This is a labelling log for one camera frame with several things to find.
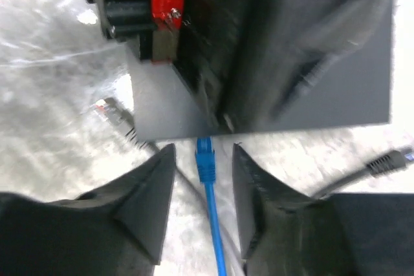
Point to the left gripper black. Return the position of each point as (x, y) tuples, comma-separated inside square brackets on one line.
[(208, 39)]

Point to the black network switch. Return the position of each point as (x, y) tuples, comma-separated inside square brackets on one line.
[(353, 90)]

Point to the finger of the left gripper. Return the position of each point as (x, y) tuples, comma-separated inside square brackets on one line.
[(285, 47)]

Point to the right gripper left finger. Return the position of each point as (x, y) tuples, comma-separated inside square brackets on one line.
[(115, 229)]

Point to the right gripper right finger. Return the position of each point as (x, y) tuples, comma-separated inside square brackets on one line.
[(284, 232)]

